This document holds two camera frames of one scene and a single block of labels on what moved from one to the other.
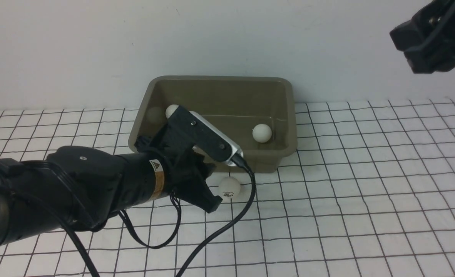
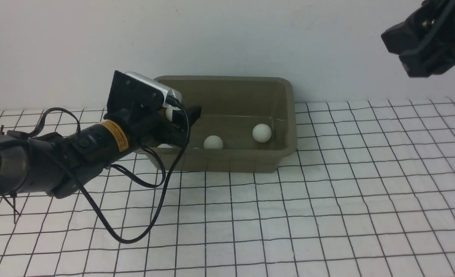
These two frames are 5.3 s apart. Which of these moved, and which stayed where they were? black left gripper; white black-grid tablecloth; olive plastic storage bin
Moved: black left gripper
Stayed: white black-grid tablecloth; olive plastic storage bin
